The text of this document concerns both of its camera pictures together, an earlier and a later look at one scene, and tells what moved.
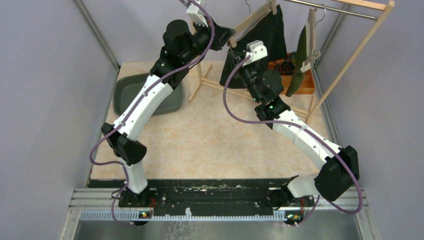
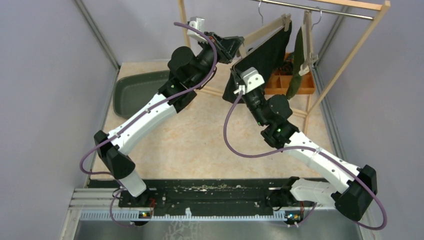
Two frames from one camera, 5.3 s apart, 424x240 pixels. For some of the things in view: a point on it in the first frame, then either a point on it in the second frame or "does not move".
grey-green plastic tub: (127, 87) does not move
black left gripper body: (217, 44) -> (223, 55)
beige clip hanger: (271, 6) -> (252, 38)
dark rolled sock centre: (286, 67) does not move
